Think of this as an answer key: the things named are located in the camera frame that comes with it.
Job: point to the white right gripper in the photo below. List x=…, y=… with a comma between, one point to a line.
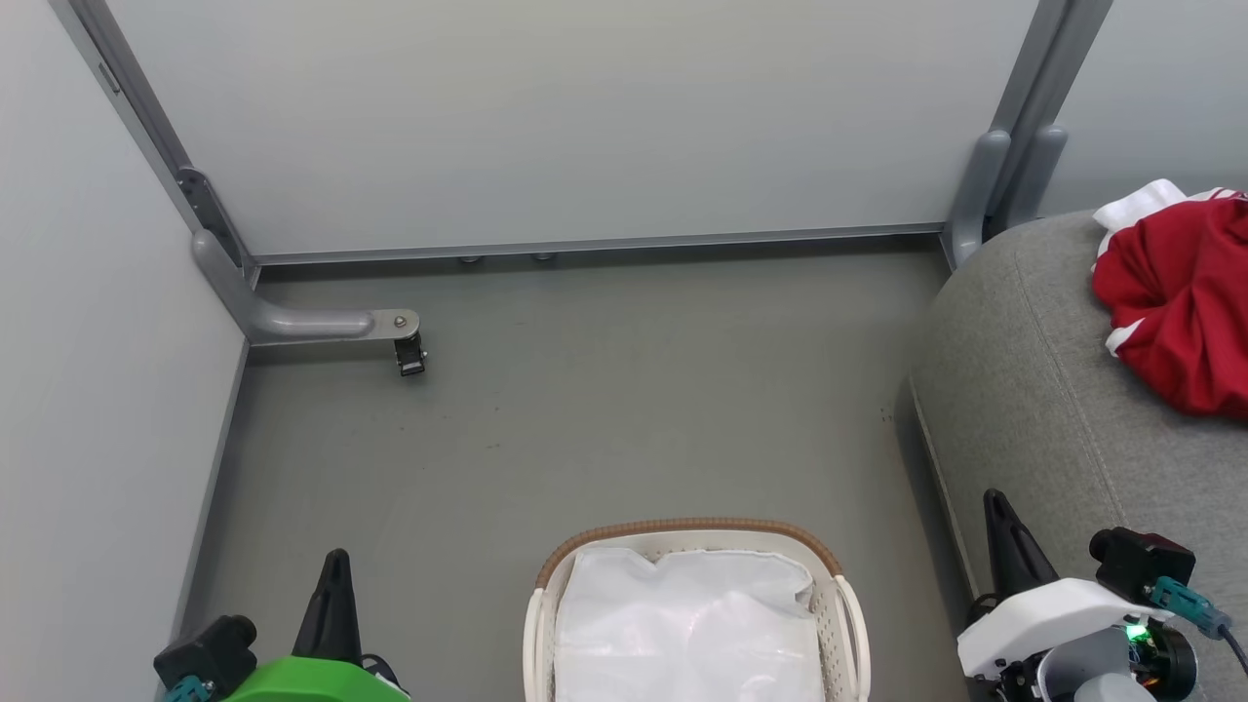
x=1033, y=619

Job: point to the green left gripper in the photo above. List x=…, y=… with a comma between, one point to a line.
x=312, y=682

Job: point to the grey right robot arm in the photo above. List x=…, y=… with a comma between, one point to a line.
x=1092, y=678

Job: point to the white plastic laundry basket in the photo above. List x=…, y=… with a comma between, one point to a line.
x=846, y=624

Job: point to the white cloth basket liner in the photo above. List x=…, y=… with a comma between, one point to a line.
x=682, y=634

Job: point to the grey fabric sofa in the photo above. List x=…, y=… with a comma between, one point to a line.
x=1033, y=390

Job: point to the black caster clamp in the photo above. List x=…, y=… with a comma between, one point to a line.
x=410, y=355

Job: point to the red garment with white trim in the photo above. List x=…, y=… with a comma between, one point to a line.
x=1189, y=292

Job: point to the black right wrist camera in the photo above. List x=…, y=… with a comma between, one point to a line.
x=1141, y=564

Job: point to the teal left camera connector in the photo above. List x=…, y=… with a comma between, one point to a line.
x=187, y=690

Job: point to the grey partition bottom rail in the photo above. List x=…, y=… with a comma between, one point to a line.
x=210, y=507
x=585, y=244

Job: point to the grey post with long foot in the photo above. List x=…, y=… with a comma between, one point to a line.
x=292, y=324

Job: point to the grey metal partition post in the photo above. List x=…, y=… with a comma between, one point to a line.
x=975, y=195

